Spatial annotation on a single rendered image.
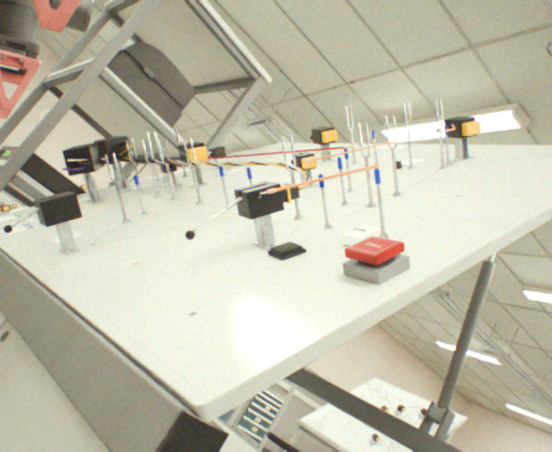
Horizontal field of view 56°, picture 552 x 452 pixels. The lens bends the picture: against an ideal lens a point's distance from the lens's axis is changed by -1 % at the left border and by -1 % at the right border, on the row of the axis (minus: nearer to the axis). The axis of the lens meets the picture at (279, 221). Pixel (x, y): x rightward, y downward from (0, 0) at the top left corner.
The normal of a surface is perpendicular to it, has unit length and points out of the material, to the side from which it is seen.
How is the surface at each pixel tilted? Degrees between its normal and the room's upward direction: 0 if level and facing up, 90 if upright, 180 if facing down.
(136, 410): 90
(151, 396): 90
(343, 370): 90
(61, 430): 90
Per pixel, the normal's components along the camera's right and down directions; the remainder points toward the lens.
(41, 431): -0.59, -0.58
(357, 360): 0.52, 0.04
